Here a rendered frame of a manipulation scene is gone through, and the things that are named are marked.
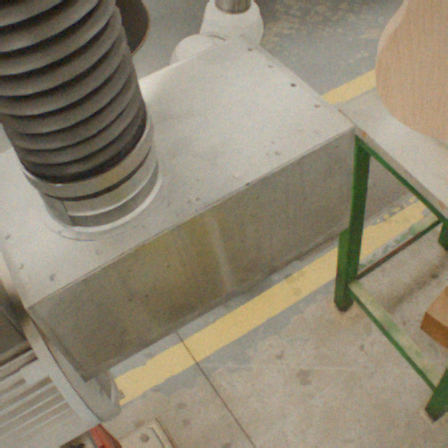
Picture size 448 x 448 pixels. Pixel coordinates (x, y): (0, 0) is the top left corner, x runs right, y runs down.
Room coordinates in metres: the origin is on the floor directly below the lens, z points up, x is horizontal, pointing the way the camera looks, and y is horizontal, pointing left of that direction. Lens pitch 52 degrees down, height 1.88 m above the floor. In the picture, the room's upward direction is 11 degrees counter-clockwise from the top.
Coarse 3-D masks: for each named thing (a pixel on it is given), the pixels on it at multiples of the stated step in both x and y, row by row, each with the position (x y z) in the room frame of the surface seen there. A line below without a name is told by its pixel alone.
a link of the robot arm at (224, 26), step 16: (224, 0) 1.38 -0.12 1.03; (240, 0) 1.37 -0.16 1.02; (208, 16) 1.41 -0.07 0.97; (224, 16) 1.38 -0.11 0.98; (240, 16) 1.37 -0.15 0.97; (256, 16) 1.39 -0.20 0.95; (208, 32) 1.39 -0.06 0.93; (224, 32) 1.36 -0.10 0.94; (240, 32) 1.35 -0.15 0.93; (256, 32) 1.39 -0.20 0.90
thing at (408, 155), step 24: (360, 120) 0.94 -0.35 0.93; (384, 120) 0.92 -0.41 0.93; (360, 144) 0.92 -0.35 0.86; (384, 144) 0.85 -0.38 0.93; (408, 144) 0.84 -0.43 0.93; (432, 144) 0.83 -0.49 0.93; (408, 168) 0.77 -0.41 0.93; (432, 168) 0.76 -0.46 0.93; (432, 192) 0.70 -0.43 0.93; (432, 216) 1.12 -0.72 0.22; (408, 240) 1.04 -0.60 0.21; (360, 264) 0.99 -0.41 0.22; (360, 288) 0.90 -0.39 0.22; (384, 312) 0.80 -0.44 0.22; (408, 360) 0.63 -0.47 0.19; (432, 384) 0.53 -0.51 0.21
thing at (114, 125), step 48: (0, 0) 0.28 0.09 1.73; (48, 0) 0.29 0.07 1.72; (96, 0) 0.31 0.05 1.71; (0, 48) 0.28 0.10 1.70; (48, 48) 0.29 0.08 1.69; (96, 48) 0.30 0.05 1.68; (0, 96) 0.30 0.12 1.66; (48, 96) 0.29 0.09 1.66; (96, 96) 0.30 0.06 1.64; (48, 144) 0.28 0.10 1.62; (96, 144) 0.29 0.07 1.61; (144, 144) 0.31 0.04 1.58; (48, 192) 0.29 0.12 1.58; (96, 192) 0.28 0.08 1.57; (144, 192) 0.30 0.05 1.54; (96, 240) 0.27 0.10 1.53
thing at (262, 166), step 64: (192, 64) 0.46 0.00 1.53; (256, 64) 0.44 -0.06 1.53; (192, 128) 0.37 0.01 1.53; (256, 128) 0.36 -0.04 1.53; (320, 128) 0.34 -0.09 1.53; (0, 192) 0.35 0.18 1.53; (192, 192) 0.30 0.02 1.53; (256, 192) 0.30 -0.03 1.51; (320, 192) 0.33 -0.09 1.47; (64, 256) 0.27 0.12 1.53; (128, 256) 0.26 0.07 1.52; (192, 256) 0.28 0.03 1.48; (256, 256) 0.30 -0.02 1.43; (64, 320) 0.23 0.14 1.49; (128, 320) 0.25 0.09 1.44; (192, 320) 0.27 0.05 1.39
